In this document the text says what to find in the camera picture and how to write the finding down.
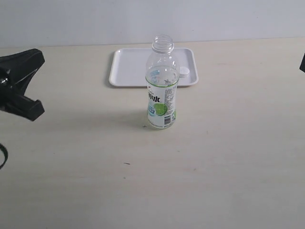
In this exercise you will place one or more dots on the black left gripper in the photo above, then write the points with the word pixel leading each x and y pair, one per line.
pixel 16 72

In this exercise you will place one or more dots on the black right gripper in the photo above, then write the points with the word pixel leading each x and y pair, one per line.
pixel 302 65

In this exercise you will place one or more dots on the clear plastic drink bottle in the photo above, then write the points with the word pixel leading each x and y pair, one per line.
pixel 162 77

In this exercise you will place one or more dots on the white bottle cap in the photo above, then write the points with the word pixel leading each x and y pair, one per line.
pixel 184 72

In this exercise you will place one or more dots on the white plastic tray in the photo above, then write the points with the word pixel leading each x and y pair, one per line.
pixel 129 67

